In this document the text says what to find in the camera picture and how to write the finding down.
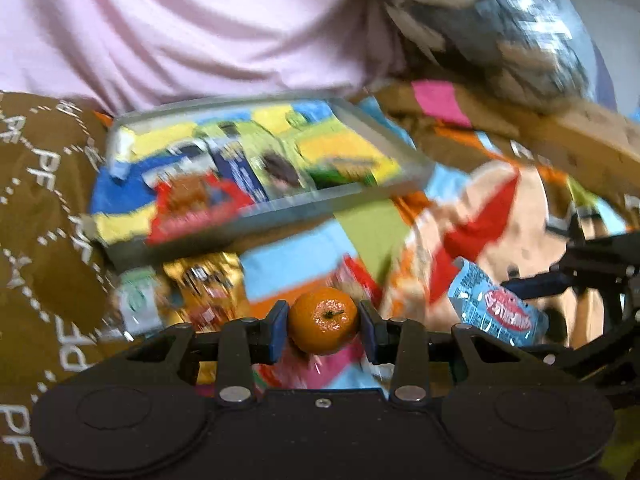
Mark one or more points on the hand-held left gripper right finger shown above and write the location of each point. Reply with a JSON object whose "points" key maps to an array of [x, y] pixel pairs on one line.
{"points": [[367, 330]]}

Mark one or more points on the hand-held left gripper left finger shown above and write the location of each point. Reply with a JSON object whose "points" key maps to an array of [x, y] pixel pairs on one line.
{"points": [[277, 330]]}

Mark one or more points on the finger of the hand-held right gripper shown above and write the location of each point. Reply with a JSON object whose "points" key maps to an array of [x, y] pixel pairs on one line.
{"points": [[545, 282], [600, 250]]}

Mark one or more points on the tangerine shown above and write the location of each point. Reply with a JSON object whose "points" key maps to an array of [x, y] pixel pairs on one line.
{"points": [[322, 320]]}

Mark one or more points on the light blue snack packet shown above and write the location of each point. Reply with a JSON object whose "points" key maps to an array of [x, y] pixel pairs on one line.
{"points": [[495, 310]]}

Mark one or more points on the red label egg packet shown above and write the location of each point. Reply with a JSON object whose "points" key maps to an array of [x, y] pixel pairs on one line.
{"points": [[350, 275]]}

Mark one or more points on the gold snack packet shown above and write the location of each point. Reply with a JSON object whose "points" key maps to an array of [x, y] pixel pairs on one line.
{"points": [[210, 285]]}

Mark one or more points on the green label snack packet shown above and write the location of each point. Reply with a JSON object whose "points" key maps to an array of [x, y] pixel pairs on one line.
{"points": [[135, 302]]}

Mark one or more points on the red snack packet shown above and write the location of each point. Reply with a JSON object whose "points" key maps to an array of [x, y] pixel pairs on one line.
{"points": [[200, 205]]}

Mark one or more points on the dark cake clear packet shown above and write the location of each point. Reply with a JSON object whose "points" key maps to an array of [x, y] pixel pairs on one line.
{"points": [[280, 172]]}

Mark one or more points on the blue white packet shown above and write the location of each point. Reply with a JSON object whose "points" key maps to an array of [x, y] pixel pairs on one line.
{"points": [[240, 170]]}

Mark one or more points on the grey tray with cartoon drawing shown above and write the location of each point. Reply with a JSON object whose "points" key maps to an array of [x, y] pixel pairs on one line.
{"points": [[325, 152]]}

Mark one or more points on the colourful cartoon bedsheet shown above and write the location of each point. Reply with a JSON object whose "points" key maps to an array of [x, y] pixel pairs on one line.
{"points": [[370, 225]]}

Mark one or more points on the plastic bag of clothes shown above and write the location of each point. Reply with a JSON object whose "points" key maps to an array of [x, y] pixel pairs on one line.
{"points": [[500, 35]]}

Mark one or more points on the brown printed blanket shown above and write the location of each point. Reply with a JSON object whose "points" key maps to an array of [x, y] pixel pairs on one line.
{"points": [[40, 220]]}

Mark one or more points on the pink cloth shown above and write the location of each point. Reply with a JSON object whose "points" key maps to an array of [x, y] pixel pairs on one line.
{"points": [[175, 25]]}

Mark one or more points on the wooden bed frame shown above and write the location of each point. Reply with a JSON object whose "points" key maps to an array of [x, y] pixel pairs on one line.
{"points": [[590, 145]]}

